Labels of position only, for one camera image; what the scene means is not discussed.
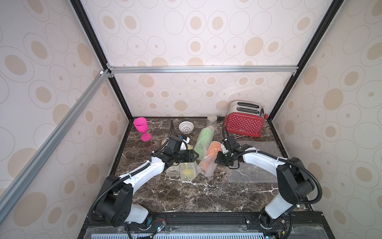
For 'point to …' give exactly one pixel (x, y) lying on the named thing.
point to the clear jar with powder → (212, 119)
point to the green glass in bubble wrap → (204, 138)
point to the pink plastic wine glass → (141, 125)
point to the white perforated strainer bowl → (186, 127)
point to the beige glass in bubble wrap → (161, 150)
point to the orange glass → (208, 165)
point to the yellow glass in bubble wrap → (188, 171)
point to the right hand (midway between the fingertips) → (220, 160)
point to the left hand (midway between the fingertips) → (200, 155)
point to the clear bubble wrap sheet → (248, 173)
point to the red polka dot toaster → (246, 117)
